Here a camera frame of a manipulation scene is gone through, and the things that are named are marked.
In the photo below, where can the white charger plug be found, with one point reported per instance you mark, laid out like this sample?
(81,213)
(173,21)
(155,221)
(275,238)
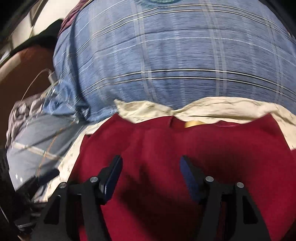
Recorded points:
(52,76)

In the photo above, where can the blue plaid quilt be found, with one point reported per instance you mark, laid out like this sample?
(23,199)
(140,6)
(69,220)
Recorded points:
(173,58)

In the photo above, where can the black cloth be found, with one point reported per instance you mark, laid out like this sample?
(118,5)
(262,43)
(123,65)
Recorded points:
(39,39)

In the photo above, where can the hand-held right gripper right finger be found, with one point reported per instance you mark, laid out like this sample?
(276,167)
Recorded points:
(189,178)

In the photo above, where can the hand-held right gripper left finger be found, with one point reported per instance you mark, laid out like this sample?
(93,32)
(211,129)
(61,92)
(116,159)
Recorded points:
(113,180)

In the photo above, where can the cream leaf print pillow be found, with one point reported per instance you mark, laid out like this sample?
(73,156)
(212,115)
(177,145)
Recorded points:
(148,110)

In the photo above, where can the brown wooden furniture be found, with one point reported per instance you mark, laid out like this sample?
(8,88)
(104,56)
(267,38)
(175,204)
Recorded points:
(20,81)

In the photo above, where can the dark red fleece garment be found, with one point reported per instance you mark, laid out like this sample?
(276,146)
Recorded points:
(157,150)

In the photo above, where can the grey patterned cloth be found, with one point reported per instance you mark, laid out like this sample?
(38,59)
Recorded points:
(25,111)

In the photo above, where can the maroon striped cloth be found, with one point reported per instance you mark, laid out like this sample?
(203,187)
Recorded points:
(68,22)

